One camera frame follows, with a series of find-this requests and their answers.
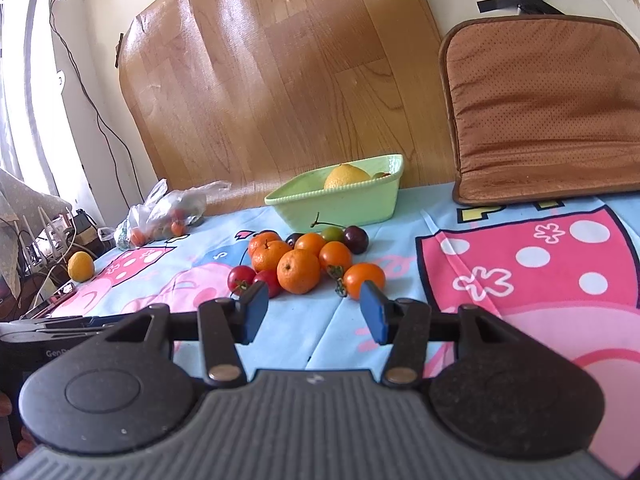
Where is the black wall cable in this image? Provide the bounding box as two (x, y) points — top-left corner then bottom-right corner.
(49, 0), (147, 198)

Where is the wooden laminate board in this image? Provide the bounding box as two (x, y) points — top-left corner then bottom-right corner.
(116, 0), (457, 216)

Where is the green tomato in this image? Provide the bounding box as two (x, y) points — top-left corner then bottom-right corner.
(311, 212), (346, 244)

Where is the dark purple plum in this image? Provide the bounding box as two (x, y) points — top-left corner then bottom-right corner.
(343, 226), (370, 254)

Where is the green ceramic dish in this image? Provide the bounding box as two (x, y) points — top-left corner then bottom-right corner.
(264, 154), (405, 233)

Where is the printed cartoon blanket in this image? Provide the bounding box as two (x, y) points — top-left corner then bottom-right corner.
(47, 185), (640, 441)

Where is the white router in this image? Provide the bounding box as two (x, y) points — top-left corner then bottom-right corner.
(17, 207), (76, 267)

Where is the brown seat cushion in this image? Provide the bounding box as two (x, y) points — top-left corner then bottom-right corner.
(438, 15), (640, 206)

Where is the clear plastic bag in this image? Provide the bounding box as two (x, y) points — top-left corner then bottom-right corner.
(114, 178), (232, 251)

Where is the red tomato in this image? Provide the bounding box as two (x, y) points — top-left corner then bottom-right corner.
(228, 266), (257, 295)
(253, 269), (282, 299)

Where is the dark brown box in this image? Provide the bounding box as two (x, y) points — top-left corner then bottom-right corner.
(70, 210), (108, 256)

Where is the smartphone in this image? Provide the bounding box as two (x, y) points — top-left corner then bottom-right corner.
(27, 282), (77, 319)

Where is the patterned grey cloth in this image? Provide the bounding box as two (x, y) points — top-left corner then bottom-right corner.
(0, 169), (74, 301)

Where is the large yellow lemon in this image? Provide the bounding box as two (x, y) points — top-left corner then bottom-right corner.
(324, 163), (372, 191)

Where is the small yellow lemon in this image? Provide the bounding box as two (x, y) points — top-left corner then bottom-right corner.
(67, 251), (96, 282)

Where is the white curtain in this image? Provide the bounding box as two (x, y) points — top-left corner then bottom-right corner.
(0, 0), (68, 196)

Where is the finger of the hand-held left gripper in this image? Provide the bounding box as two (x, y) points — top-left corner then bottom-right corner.
(35, 315), (121, 334)

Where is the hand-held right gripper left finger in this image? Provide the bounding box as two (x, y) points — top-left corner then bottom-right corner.
(92, 281), (269, 389)

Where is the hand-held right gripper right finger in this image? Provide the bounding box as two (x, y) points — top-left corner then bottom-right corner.
(360, 281), (546, 389)

